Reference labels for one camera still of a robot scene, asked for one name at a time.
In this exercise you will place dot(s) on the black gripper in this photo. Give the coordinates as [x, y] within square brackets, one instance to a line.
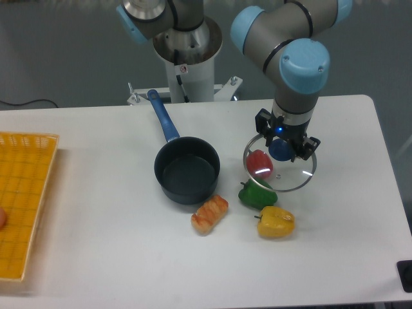
[289, 127]

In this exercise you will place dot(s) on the glass lid blue knob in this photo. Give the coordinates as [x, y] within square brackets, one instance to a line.
[287, 176]

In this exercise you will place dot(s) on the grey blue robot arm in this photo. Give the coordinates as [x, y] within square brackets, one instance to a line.
[279, 43]

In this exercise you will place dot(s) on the red bell pepper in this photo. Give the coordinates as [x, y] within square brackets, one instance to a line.
[259, 164]

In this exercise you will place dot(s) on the green bell pepper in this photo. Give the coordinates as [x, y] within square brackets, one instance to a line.
[253, 195]

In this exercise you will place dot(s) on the yellow bell pepper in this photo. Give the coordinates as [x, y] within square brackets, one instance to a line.
[275, 222]

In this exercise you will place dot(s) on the orange toy bread loaf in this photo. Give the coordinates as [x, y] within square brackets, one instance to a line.
[209, 214]

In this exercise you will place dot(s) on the black device at table edge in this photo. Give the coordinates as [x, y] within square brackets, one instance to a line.
[405, 274]

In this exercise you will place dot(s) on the yellow woven basket tray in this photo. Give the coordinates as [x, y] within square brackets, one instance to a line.
[26, 163]

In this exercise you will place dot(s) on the dark saucepan blue handle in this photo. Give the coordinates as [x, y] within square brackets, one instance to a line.
[187, 168]

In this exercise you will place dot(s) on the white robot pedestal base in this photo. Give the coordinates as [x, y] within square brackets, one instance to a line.
[189, 64]

